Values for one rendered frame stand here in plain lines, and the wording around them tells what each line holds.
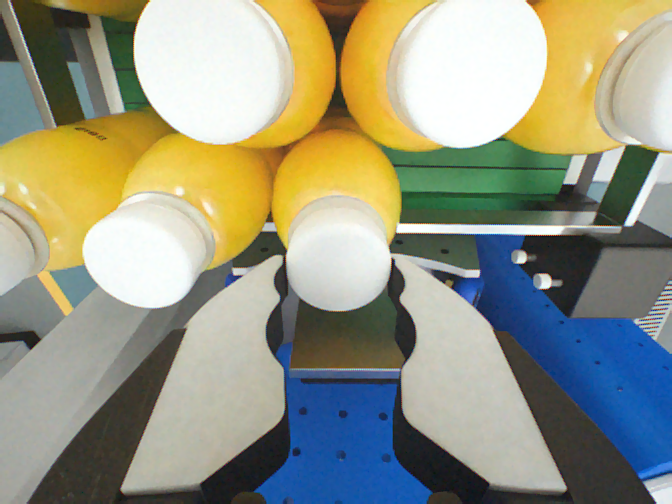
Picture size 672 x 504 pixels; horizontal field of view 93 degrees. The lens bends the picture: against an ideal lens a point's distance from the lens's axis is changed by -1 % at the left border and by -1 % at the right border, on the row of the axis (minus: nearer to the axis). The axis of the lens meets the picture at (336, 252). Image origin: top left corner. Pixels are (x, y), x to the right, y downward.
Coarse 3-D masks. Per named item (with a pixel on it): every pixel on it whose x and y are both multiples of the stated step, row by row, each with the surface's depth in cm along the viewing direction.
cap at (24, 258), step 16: (0, 224) 12; (16, 224) 13; (0, 240) 12; (16, 240) 12; (0, 256) 12; (16, 256) 12; (32, 256) 13; (0, 272) 12; (16, 272) 13; (0, 288) 12
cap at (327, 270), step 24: (312, 216) 12; (336, 216) 11; (360, 216) 12; (312, 240) 11; (336, 240) 11; (360, 240) 11; (384, 240) 12; (288, 264) 12; (312, 264) 12; (336, 264) 12; (360, 264) 12; (384, 264) 12; (312, 288) 12; (336, 288) 12; (360, 288) 12
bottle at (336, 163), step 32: (320, 128) 18; (352, 128) 19; (288, 160) 16; (320, 160) 14; (352, 160) 14; (384, 160) 16; (288, 192) 14; (320, 192) 13; (352, 192) 13; (384, 192) 14; (288, 224) 14; (384, 224) 13
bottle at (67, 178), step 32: (64, 128) 16; (96, 128) 17; (128, 128) 19; (160, 128) 22; (0, 160) 14; (32, 160) 14; (64, 160) 15; (96, 160) 16; (128, 160) 18; (0, 192) 13; (32, 192) 13; (64, 192) 14; (96, 192) 15; (32, 224) 13; (64, 224) 14; (64, 256) 15
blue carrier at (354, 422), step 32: (288, 352) 30; (288, 384) 27; (320, 384) 27; (352, 384) 27; (384, 384) 28; (320, 416) 25; (352, 416) 25; (384, 416) 25; (320, 448) 23; (352, 448) 23; (384, 448) 23; (288, 480) 21; (320, 480) 21; (352, 480) 21; (384, 480) 21; (416, 480) 21
